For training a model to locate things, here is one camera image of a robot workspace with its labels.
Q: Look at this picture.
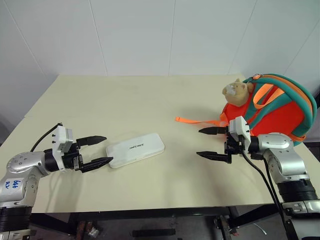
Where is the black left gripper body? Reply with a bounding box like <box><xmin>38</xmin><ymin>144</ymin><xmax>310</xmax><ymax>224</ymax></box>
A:
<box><xmin>62</xmin><ymin>141</ymin><xmax>84</xmax><ymax>173</ymax></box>

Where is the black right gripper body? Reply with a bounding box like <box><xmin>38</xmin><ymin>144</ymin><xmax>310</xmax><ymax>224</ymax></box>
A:
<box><xmin>223</xmin><ymin>126</ymin><xmax>246</xmax><ymax>158</ymax></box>

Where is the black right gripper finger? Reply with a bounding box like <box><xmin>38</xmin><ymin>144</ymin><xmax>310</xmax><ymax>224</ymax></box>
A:
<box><xmin>195</xmin><ymin>151</ymin><xmax>233</xmax><ymax>165</ymax></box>
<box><xmin>198</xmin><ymin>126</ymin><xmax>229</xmax><ymax>136</ymax></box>

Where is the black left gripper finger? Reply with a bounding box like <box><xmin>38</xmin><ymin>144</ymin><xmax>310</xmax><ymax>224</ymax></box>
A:
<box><xmin>76</xmin><ymin>135</ymin><xmax>108</xmax><ymax>148</ymax></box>
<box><xmin>80</xmin><ymin>156</ymin><xmax>115</xmax><ymax>174</ymax></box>

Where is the white case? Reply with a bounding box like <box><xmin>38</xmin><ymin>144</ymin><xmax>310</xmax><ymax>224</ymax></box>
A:
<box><xmin>105</xmin><ymin>132</ymin><xmax>166</xmax><ymax>169</ymax></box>

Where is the orange and green backpack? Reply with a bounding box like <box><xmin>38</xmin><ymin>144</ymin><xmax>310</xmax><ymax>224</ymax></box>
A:
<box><xmin>174</xmin><ymin>72</ymin><xmax>318</xmax><ymax>148</ymax></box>

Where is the beige plush animal toy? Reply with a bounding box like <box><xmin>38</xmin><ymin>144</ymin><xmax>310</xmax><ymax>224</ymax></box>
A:
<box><xmin>222</xmin><ymin>78</ymin><xmax>254</xmax><ymax>108</ymax></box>

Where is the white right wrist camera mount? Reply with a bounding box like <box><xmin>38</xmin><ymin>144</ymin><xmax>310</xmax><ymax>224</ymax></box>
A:
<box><xmin>228</xmin><ymin>115</ymin><xmax>252</xmax><ymax>150</ymax></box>

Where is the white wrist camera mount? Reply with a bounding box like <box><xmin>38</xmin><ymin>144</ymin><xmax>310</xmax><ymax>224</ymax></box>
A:
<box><xmin>51</xmin><ymin>124</ymin><xmax>74</xmax><ymax>172</ymax></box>
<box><xmin>228</xmin><ymin>115</ymin><xmax>252</xmax><ymax>150</ymax></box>

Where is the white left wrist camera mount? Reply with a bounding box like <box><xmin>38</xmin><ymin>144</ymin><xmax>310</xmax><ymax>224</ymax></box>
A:
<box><xmin>51</xmin><ymin>124</ymin><xmax>74</xmax><ymax>172</ymax></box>

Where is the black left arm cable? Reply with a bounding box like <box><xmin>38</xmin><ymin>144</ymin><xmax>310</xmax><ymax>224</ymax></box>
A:
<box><xmin>29</xmin><ymin>122</ymin><xmax>63</xmax><ymax>153</ymax></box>

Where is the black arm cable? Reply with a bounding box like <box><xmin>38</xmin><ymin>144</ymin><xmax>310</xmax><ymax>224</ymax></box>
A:
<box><xmin>29</xmin><ymin>122</ymin><xmax>63</xmax><ymax>153</ymax></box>
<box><xmin>240</xmin><ymin>139</ymin><xmax>300</xmax><ymax>240</ymax></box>

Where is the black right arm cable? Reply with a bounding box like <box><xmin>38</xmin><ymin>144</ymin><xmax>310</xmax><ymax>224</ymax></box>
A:
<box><xmin>240</xmin><ymin>139</ymin><xmax>300</xmax><ymax>240</ymax></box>

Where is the black metal table frame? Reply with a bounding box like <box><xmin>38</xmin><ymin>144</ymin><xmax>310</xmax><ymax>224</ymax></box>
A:
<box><xmin>24</xmin><ymin>204</ymin><xmax>286</xmax><ymax>237</ymax></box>

